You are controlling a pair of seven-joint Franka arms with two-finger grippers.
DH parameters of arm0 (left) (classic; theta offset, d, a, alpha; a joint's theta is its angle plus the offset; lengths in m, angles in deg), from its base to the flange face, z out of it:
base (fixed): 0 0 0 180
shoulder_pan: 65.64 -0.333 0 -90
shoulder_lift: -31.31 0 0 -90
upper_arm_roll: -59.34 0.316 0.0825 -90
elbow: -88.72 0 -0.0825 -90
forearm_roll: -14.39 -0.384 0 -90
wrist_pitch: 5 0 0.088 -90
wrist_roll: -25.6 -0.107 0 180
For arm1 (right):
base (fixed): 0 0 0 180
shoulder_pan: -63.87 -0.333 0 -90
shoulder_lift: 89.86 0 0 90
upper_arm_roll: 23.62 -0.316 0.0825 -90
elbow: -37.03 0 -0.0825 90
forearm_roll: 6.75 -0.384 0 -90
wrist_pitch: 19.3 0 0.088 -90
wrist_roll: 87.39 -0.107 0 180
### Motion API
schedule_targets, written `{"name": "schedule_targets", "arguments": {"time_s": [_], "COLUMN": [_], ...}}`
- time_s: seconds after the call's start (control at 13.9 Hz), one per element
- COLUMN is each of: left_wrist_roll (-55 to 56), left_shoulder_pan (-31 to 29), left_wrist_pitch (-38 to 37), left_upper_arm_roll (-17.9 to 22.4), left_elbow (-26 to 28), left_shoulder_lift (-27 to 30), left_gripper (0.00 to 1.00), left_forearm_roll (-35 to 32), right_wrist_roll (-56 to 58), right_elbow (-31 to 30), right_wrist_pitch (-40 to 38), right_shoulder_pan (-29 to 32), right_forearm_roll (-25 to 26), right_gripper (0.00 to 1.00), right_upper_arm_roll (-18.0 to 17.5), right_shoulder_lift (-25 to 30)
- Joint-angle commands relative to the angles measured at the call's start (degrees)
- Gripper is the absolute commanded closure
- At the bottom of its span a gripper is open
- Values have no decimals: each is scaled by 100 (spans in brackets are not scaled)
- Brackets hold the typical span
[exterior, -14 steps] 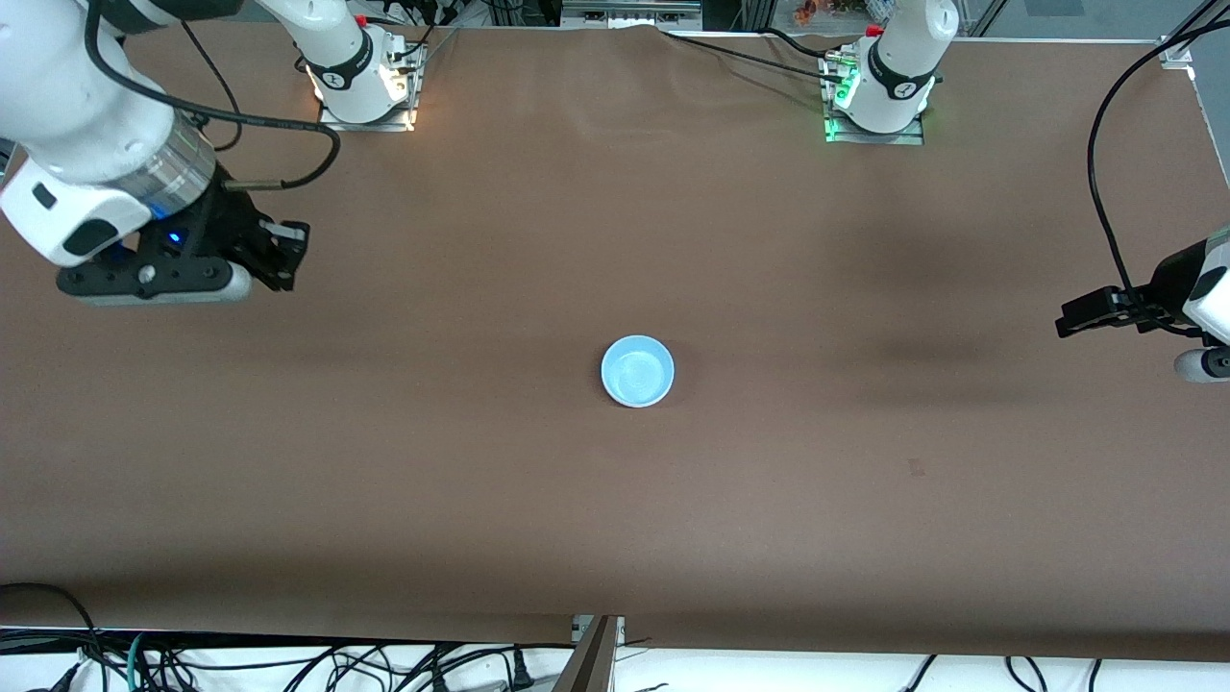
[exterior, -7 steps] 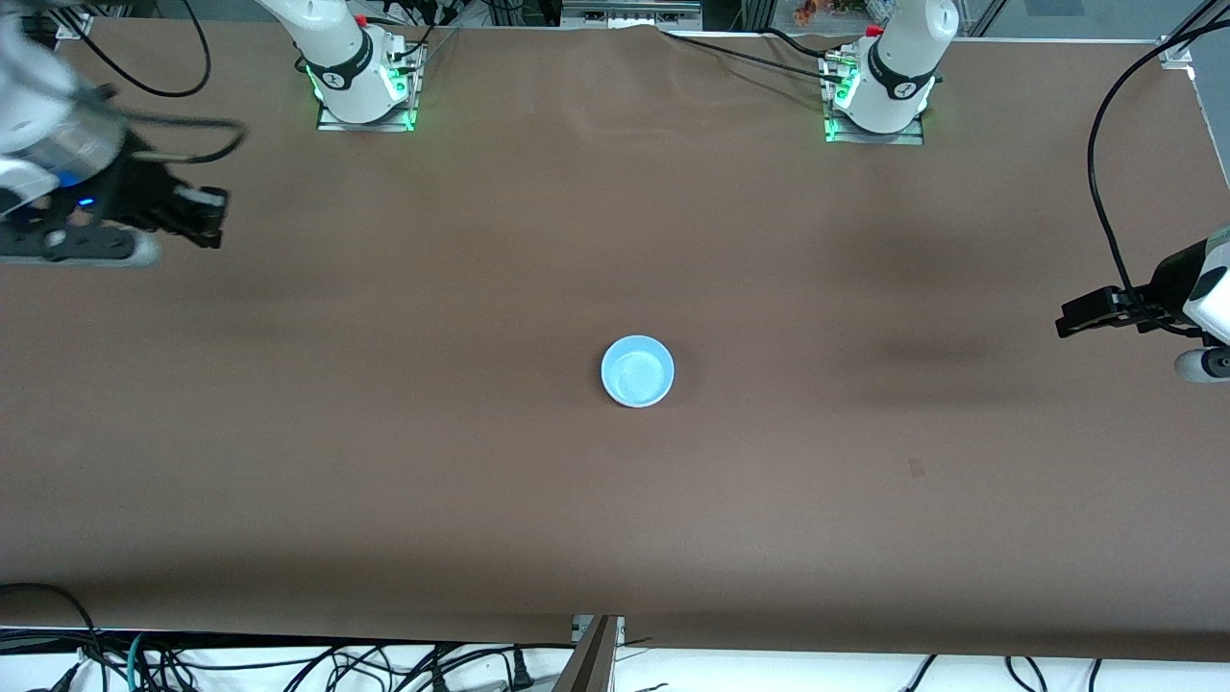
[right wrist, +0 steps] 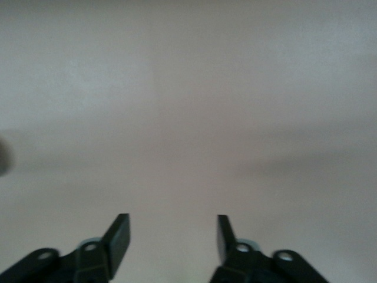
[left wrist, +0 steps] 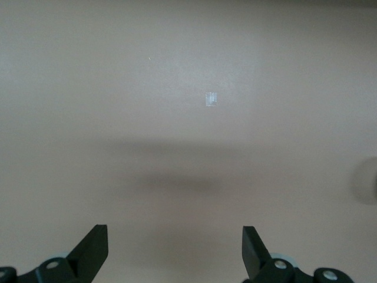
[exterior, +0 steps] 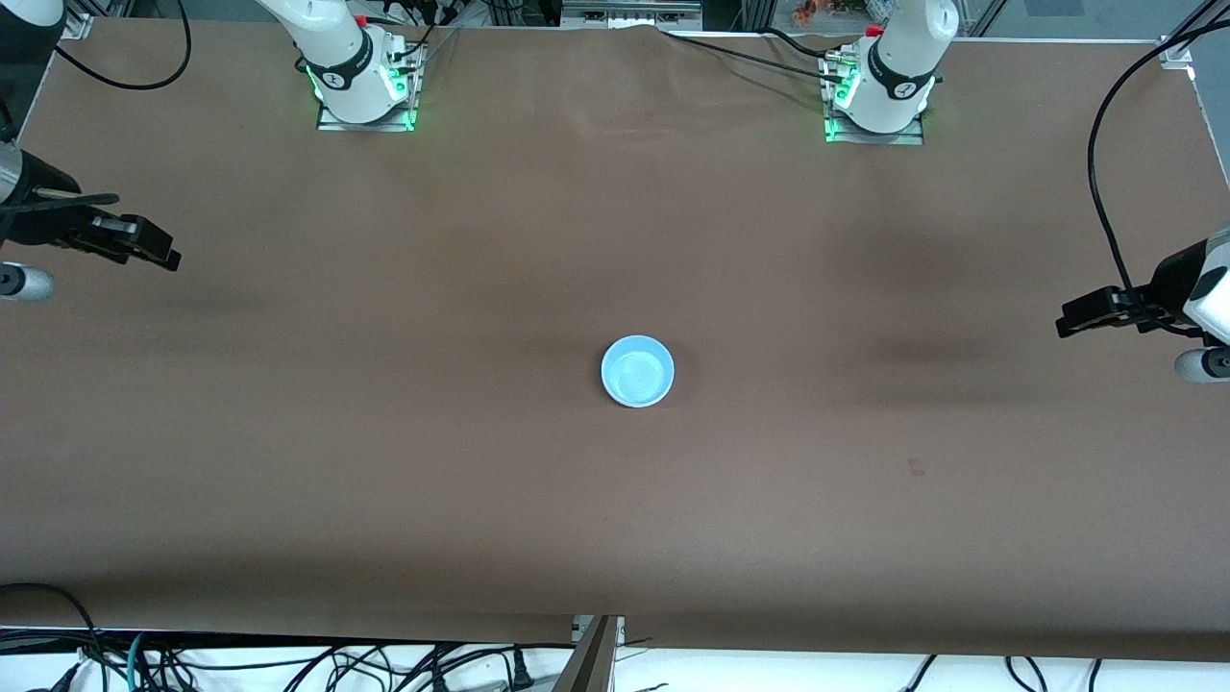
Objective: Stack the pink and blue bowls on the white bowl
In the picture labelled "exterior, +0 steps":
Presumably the dark support pole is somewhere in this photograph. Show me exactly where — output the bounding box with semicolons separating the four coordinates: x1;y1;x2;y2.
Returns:
553;615;621;692

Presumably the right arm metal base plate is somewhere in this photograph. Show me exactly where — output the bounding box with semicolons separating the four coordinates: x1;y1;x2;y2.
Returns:
315;43;424;134

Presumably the brown table cover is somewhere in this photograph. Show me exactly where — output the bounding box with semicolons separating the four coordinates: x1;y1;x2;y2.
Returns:
0;17;1230;664

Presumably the light blue bowl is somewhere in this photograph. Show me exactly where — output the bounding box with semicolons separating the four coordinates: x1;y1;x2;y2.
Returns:
601;334;677;409

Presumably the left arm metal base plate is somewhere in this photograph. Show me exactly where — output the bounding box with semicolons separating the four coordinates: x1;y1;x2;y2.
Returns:
822;48;925;146

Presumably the silver pole bracket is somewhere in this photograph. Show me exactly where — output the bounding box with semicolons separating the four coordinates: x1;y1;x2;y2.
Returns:
572;614;627;647

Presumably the aluminium frame rail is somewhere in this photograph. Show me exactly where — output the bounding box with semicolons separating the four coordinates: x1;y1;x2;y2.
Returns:
1168;0;1230;44

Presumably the aluminium background frame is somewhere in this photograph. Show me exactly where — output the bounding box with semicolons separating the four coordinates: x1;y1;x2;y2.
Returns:
562;0;704;30

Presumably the black table cable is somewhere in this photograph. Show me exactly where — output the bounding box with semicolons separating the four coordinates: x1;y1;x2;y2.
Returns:
759;27;839;57
661;32;839;85

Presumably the black looped floor cable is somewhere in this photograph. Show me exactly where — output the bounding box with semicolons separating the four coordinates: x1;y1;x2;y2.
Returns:
0;582;107;692

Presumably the black base cable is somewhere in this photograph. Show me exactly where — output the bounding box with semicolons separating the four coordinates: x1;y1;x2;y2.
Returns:
380;5;462;68

